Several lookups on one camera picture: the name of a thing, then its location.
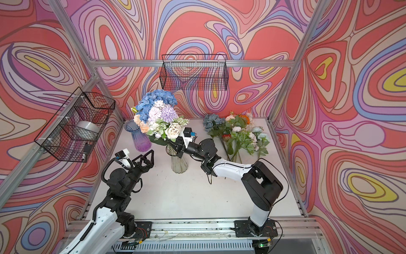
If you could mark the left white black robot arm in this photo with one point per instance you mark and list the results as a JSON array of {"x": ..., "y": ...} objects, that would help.
[{"x": 110, "y": 221}]

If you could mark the white green flower bunch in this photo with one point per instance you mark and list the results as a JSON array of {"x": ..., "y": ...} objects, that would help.
[{"x": 254, "y": 141}]

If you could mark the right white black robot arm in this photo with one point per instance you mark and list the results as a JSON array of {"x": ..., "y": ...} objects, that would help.
[{"x": 260, "y": 183}]

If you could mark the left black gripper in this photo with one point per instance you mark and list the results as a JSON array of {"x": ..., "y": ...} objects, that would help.
[{"x": 138, "y": 166}]

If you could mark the orange flower stem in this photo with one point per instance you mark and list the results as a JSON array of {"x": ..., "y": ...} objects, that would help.
[{"x": 247, "y": 118}]

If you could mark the white tape roll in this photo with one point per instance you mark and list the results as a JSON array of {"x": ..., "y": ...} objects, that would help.
[{"x": 88, "y": 126}]

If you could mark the black wire basket wall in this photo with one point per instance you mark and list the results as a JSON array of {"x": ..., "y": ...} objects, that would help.
[
  {"x": 75, "y": 131},
  {"x": 194, "y": 72}
]

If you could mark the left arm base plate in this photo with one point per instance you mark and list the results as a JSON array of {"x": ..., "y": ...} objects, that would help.
[{"x": 139, "y": 230}]

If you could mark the black wire basket left wall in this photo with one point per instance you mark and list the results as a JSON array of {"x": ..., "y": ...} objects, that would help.
[{"x": 75, "y": 131}]

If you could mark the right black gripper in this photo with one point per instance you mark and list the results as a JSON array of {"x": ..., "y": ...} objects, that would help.
[{"x": 175, "y": 148}]

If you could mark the white purple mixed bouquet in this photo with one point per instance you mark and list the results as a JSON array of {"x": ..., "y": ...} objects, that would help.
[{"x": 166, "y": 125}]

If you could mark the blue purple glass vase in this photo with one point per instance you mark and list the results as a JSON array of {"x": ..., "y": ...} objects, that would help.
[{"x": 140, "y": 140}]

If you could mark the black wire basket back wall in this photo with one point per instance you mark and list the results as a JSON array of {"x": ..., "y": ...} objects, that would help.
[{"x": 194, "y": 72}]

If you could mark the blue hydrangea flower stem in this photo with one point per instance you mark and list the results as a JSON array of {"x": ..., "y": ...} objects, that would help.
[{"x": 152, "y": 102}]

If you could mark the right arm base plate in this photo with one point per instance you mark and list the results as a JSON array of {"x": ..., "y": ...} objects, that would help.
[{"x": 246, "y": 228}]

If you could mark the small black device in basket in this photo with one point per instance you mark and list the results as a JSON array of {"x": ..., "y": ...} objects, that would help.
[{"x": 85, "y": 152}]

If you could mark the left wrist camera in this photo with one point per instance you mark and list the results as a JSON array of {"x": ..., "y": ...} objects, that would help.
[{"x": 123, "y": 158}]

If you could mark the red flower stem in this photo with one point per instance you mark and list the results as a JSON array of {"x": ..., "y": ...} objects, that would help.
[{"x": 225, "y": 138}]

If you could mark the peach rose flower stem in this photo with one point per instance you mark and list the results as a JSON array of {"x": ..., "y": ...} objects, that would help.
[{"x": 144, "y": 126}]

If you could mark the clear ribbed glass vase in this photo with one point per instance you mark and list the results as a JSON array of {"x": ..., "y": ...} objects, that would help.
[{"x": 178, "y": 165}]

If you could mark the teal rose flower stem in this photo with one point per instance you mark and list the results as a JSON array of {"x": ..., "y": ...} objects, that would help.
[{"x": 214, "y": 125}]

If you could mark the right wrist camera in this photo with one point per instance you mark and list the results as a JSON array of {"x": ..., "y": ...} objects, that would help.
[{"x": 188, "y": 136}]

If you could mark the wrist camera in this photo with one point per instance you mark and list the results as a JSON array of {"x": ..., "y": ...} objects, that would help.
[
  {"x": 123, "y": 158},
  {"x": 188, "y": 136}
]

